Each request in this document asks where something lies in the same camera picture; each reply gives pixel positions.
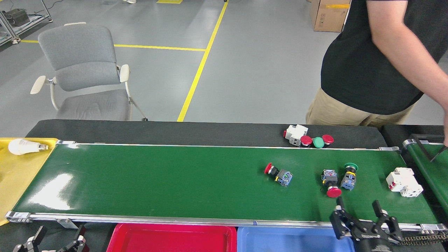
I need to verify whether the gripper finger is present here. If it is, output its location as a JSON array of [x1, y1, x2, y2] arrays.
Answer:
[[329, 196, 369, 241], [370, 200, 404, 243], [13, 225, 48, 252], [62, 225, 90, 252]]

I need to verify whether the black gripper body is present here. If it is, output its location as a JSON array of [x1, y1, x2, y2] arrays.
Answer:
[[350, 229, 400, 252]]

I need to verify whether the white circuit breaker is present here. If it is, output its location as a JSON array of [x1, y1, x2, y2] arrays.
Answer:
[[284, 124, 309, 147], [386, 167, 424, 198]]

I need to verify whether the yellow plastic tray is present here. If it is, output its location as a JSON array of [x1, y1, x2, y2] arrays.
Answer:
[[0, 138, 59, 226]]

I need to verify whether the blue plastic tray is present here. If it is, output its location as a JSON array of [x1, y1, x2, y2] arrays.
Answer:
[[237, 227, 356, 252]]

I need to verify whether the green conveyor belt, short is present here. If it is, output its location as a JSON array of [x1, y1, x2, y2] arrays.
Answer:
[[402, 139, 448, 216]]

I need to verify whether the red plastic tray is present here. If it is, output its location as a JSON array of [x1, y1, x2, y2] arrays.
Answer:
[[107, 223, 237, 252]]

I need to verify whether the green conveyor belt, long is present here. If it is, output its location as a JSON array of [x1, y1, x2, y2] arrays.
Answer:
[[5, 140, 448, 233]]

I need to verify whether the white light bulb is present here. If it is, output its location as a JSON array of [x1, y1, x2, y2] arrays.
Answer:
[[8, 139, 49, 155]]

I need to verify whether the person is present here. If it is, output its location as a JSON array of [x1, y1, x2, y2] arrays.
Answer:
[[306, 0, 448, 147]]

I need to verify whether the grey office chair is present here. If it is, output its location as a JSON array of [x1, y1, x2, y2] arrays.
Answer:
[[30, 22, 148, 121]]

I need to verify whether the cardboard box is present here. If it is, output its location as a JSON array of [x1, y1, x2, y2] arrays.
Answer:
[[310, 0, 351, 33]]

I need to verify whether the black equipment box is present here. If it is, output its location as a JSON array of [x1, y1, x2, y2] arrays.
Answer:
[[3, 8, 30, 27]]

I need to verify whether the black conveyor guide frame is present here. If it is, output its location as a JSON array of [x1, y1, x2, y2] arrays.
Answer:
[[409, 133, 448, 162]]

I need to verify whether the metal frame rack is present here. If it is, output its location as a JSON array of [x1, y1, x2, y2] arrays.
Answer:
[[0, 0, 53, 45]]

